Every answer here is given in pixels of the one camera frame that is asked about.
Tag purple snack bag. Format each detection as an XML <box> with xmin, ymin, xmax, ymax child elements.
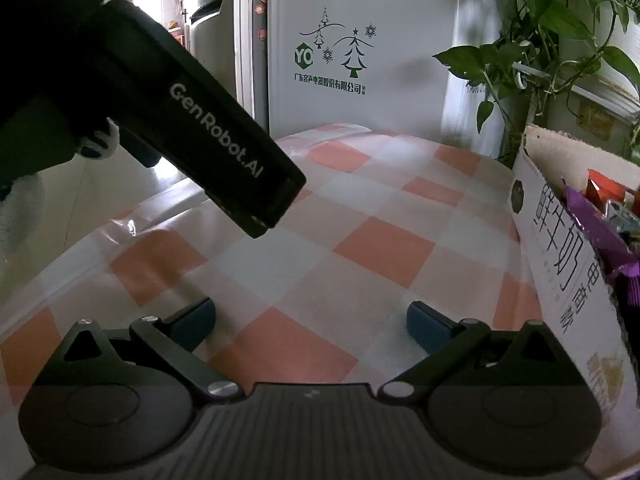
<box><xmin>564</xmin><ymin>184</ymin><xmax>639</xmax><ymax>312</ymax></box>

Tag red snack bag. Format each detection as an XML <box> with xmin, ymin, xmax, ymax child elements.
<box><xmin>585</xmin><ymin>169</ymin><xmax>626</xmax><ymax>208</ymax></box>

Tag white gloved left hand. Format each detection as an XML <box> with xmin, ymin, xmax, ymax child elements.
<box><xmin>77</xmin><ymin>117</ymin><xmax>119</xmax><ymax>160</ymax></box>

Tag pink checkered tablecloth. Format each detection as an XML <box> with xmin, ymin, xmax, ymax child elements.
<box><xmin>1</xmin><ymin>125</ymin><xmax>540</xmax><ymax>479</ymax></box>

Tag white printed cardboard box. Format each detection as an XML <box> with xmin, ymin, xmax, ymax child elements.
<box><xmin>510</xmin><ymin>125</ymin><xmax>639</xmax><ymax>479</ymax></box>

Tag white refrigerator with tree print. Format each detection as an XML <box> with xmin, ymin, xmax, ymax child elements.
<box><xmin>184</xmin><ymin>0</ymin><xmax>458</xmax><ymax>140</ymax></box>

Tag white metal plant rack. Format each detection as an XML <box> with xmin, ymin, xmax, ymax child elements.
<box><xmin>513</xmin><ymin>0</ymin><xmax>639</xmax><ymax>124</ymax></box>

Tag green pothos plant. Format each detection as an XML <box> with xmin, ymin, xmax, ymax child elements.
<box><xmin>435</xmin><ymin>0</ymin><xmax>639</xmax><ymax>166</ymax></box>

